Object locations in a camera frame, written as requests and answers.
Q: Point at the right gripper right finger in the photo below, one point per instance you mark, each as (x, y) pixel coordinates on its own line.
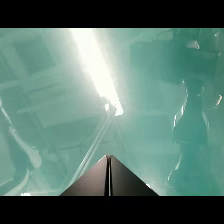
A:
(128, 183)

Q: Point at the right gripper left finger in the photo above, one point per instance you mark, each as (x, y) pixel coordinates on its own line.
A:
(95, 183)

